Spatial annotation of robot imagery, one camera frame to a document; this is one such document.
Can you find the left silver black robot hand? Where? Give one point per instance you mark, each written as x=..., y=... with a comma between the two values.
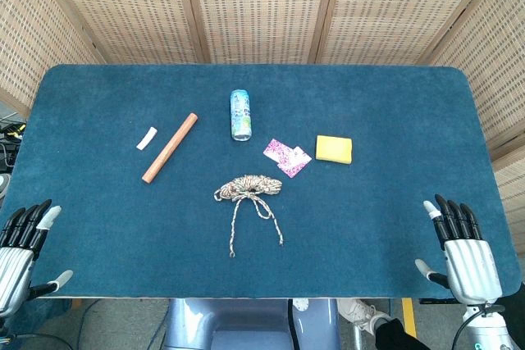
x=12, y=268

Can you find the black trouser leg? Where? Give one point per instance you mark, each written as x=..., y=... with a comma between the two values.
x=393, y=335

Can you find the white sneaker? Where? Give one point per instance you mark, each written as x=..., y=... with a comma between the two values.
x=357, y=311

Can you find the blue white drink can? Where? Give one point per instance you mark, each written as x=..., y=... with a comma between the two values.
x=240, y=114

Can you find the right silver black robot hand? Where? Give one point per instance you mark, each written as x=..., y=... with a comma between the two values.
x=471, y=268

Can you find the yellow sponge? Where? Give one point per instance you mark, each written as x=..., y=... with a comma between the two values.
x=333, y=148

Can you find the blue carpet table mat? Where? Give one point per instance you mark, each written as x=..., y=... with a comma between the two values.
x=369, y=223

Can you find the pink patterned card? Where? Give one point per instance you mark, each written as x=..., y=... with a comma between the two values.
x=277, y=149
x=297, y=161

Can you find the small white curved strip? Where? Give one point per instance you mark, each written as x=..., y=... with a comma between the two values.
x=146, y=138

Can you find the blue-grey robot torso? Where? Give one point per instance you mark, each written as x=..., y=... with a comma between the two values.
x=246, y=321

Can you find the yellow floor tape strip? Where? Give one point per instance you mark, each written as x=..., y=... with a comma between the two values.
x=409, y=317

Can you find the brown wooden round stick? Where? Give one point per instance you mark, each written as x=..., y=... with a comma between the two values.
x=170, y=148

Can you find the woven bamboo folding screen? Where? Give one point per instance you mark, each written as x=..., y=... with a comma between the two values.
x=262, y=5

